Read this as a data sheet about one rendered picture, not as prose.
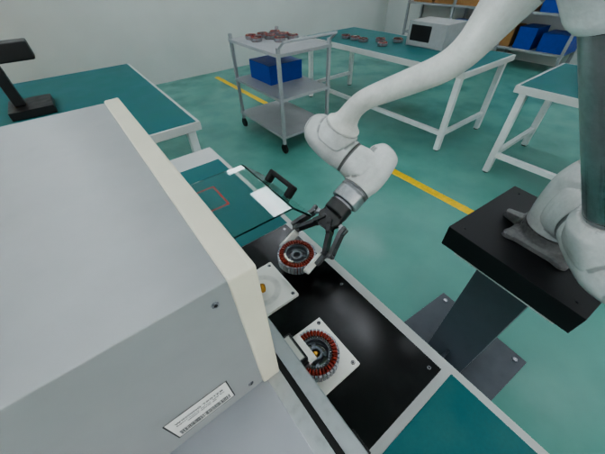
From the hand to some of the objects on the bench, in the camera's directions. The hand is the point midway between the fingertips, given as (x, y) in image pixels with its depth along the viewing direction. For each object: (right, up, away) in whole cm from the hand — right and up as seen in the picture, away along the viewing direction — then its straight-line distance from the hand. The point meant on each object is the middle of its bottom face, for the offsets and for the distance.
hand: (297, 255), depth 82 cm
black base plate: (-4, -20, -6) cm, 21 cm away
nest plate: (-10, -11, 0) cm, 15 cm away
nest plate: (+5, -24, -14) cm, 28 cm away
